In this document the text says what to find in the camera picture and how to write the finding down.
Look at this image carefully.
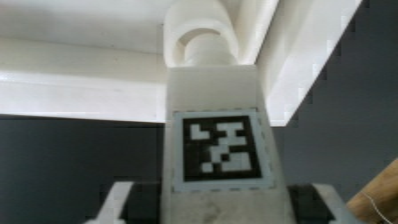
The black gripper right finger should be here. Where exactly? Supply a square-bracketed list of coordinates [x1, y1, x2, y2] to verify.
[313, 183, 363, 224]

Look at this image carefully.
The white leg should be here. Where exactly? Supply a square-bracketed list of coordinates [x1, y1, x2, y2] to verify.
[158, 31, 299, 224]

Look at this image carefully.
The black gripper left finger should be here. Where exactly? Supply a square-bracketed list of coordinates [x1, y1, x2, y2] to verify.
[84, 181, 135, 224]

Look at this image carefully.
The white square tabletop tray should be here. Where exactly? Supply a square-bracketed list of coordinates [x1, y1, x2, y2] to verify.
[0, 0, 364, 126]

